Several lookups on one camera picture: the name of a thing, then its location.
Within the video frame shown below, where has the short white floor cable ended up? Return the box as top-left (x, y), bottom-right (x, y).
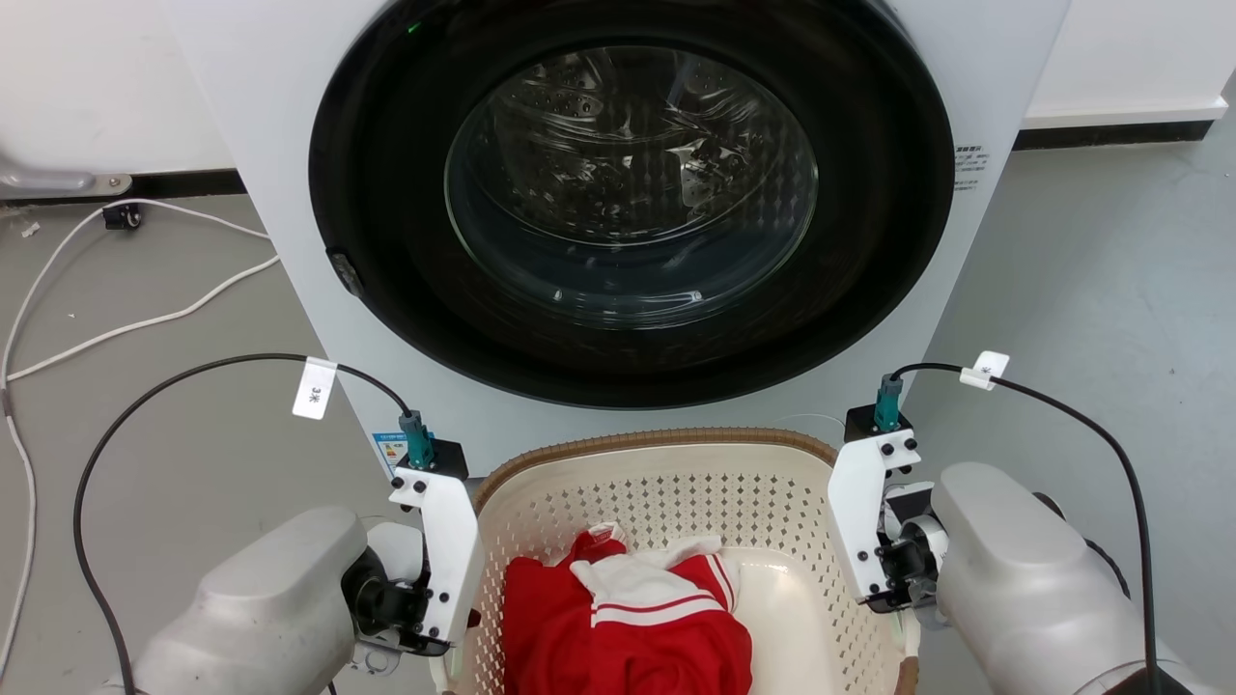
top-left (5, 254), bottom-right (282, 382)

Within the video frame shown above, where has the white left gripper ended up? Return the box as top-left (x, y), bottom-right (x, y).
top-left (388, 467), bottom-right (486, 658)

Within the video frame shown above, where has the white front-load washing machine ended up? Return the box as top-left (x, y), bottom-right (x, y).
top-left (159, 0), bottom-right (1073, 480)

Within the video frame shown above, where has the red and white garment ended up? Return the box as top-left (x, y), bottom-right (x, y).
top-left (501, 522), bottom-right (755, 695)

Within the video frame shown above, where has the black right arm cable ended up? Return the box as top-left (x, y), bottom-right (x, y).
top-left (873, 362), bottom-right (1161, 695)

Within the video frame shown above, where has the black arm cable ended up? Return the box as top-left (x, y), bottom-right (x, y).
top-left (73, 352), bottom-right (437, 695)
top-left (873, 362), bottom-right (1161, 695)

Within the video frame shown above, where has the white paper cable tag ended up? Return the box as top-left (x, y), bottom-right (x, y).
top-left (959, 350), bottom-right (1011, 392)
top-left (292, 356), bottom-right (339, 422)

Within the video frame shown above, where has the round black glass washer door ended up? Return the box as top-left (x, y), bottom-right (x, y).
top-left (308, 0), bottom-right (957, 410)

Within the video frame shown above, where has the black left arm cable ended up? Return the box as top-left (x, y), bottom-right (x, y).
top-left (73, 352), bottom-right (437, 695)

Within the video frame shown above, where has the grey metal floor bracket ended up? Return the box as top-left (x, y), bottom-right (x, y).
top-left (0, 158), bottom-right (134, 200)

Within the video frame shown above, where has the long white floor cable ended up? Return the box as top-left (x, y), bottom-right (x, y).
top-left (0, 198), bottom-right (273, 677)

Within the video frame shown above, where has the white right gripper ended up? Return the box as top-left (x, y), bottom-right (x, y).
top-left (828, 429), bottom-right (922, 615)

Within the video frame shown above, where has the cream perforated laundry basket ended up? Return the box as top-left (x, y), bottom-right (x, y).
top-left (444, 427), bottom-right (924, 695)

